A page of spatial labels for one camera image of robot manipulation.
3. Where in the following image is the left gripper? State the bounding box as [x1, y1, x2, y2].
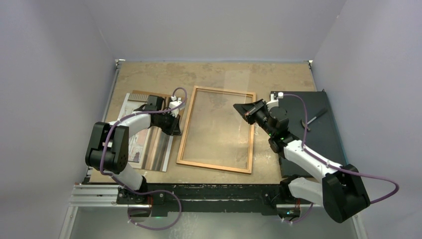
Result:
[154, 111, 181, 136]

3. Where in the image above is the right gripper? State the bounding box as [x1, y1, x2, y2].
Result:
[233, 99, 275, 137]

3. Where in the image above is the plant photo print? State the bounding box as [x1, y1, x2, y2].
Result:
[118, 101, 174, 172]

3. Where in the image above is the clear acrylic sheet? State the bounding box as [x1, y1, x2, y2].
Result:
[183, 69, 254, 170]

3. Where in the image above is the wooden picture frame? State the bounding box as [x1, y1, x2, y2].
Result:
[176, 86, 257, 175]

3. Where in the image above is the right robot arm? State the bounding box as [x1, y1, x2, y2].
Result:
[233, 99, 371, 223]

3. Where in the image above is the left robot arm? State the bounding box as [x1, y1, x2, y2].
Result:
[85, 95, 186, 204]

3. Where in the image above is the brown backing board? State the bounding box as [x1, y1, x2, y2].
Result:
[121, 90, 172, 116]

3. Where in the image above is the small hammer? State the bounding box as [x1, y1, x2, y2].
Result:
[301, 108, 328, 131]

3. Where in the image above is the black mat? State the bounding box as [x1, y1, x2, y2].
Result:
[279, 91, 348, 165]

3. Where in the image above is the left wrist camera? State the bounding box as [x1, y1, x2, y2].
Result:
[169, 96, 185, 117]

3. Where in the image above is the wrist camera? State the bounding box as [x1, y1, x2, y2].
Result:
[169, 96, 185, 117]
[266, 91, 284, 109]

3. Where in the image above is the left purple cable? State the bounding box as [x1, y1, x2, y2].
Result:
[99, 87, 189, 231]

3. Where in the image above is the purple cable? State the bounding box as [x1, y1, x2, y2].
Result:
[99, 87, 189, 231]
[280, 94, 400, 225]

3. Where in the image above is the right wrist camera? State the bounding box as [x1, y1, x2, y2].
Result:
[266, 91, 284, 109]

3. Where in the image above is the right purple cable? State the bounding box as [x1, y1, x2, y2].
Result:
[280, 94, 400, 225]

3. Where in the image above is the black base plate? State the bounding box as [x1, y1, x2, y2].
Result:
[116, 183, 308, 217]

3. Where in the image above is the aluminium rail frame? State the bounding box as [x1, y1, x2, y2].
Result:
[60, 60, 367, 239]

